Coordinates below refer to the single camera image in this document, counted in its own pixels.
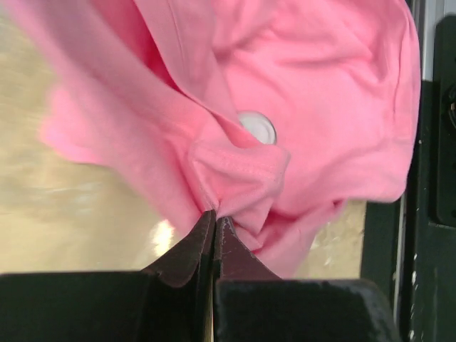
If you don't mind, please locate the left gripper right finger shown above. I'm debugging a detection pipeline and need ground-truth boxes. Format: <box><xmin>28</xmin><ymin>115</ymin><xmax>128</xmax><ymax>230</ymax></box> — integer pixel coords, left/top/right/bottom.
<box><xmin>214</xmin><ymin>217</ymin><xmax>398</xmax><ymax>341</ymax></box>

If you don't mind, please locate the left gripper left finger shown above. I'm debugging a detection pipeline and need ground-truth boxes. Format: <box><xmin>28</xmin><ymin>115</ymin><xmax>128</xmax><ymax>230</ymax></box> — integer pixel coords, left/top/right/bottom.
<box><xmin>1</xmin><ymin>211</ymin><xmax>216</xmax><ymax>341</ymax></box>

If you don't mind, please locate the pink t-shirt garment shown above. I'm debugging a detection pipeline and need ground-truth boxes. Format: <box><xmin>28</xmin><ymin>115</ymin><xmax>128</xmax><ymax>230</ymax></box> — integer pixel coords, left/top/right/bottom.
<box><xmin>5</xmin><ymin>1</ymin><xmax>420</xmax><ymax>276</ymax></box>

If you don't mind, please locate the white round brooch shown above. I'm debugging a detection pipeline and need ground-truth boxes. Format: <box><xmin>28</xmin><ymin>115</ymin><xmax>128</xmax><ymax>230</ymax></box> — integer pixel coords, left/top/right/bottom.
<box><xmin>238</xmin><ymin>110</ymin><xmax>277</xmax><ymax>145</ymax></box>

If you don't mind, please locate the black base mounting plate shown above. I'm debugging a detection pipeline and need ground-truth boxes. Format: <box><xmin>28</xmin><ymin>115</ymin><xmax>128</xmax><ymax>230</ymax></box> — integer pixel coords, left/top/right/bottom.
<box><xmin>361</xmin><ymin>7</ymin><xmax>455</xmax><ymax>341</ymax></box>

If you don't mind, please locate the aluminium rail frame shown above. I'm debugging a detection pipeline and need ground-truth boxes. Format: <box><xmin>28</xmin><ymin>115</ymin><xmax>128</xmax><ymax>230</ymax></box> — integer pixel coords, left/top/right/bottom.
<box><xmin>399</xmin><ymin>1</ymin><xmax>455</xmax><ymax>287</ymax></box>

